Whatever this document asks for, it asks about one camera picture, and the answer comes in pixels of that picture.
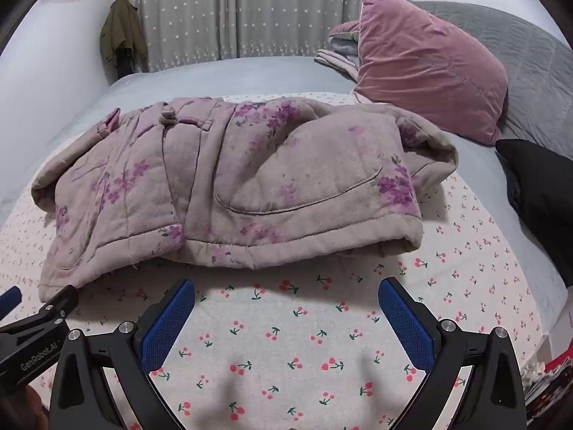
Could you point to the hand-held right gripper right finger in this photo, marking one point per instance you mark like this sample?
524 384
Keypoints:
403 318

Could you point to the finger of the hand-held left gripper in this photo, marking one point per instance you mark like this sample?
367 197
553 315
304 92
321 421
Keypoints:
60 304
10 298

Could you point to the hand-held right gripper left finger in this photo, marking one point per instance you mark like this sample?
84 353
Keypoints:
168 327

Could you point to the floral padded jacket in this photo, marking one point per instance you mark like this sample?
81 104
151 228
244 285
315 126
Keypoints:
250 179

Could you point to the cherry print bed sheet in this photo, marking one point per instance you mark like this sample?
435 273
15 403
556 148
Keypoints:
313 322

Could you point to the red black printed object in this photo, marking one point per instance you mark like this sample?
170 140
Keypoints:
548 376

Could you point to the black clothing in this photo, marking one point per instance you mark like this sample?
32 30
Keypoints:
541 188

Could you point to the black hanging garment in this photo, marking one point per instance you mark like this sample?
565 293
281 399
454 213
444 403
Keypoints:
123 65

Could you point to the grey bed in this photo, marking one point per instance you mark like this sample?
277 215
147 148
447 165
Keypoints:
201 80

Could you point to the pink velvet pillow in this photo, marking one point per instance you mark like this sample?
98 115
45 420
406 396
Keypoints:
416 67

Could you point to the folded blankets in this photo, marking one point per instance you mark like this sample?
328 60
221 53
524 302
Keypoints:
340 53

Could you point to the olive green hanging jacket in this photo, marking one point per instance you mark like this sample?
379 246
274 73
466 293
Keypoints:
118 27

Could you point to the grey quilted pillow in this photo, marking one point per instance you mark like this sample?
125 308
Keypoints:
528 53

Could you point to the grey patterned curtain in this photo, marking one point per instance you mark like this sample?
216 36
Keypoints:
224 9

